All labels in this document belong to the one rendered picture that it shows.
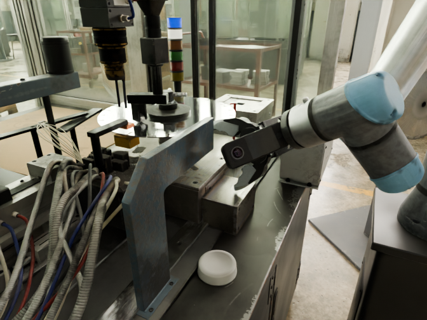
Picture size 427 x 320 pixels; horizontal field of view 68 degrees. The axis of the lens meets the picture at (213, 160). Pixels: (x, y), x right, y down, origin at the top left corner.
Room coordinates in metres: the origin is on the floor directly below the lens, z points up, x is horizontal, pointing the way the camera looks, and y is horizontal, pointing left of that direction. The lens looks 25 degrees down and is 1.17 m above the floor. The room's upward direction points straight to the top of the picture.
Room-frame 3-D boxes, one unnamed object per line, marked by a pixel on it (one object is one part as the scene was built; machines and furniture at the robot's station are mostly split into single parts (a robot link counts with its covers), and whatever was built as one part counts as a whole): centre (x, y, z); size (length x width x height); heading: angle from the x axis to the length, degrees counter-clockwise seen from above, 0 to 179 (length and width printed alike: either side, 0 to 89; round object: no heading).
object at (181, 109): (0.75, 0.11, 0.96); 0.11 x 0.11 x 0.03
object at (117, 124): (0.57, 0.20, 0.95); 0.10 x 0.03 x 0.07; 154
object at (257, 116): (1.02, -0.09, 0.82); 0.18 x 0.18 x 0.15; 64
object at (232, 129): (0.63, -0.04, 0.96); 0.09 x 0.06 x 0.03; 45
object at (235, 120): (0.58, -0.05, 0.97); 0.09 x 0.02 x 0.05; 45
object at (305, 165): (0.86, -0.29, 0.82); 0.28 x 0.11 x 0.15; 154
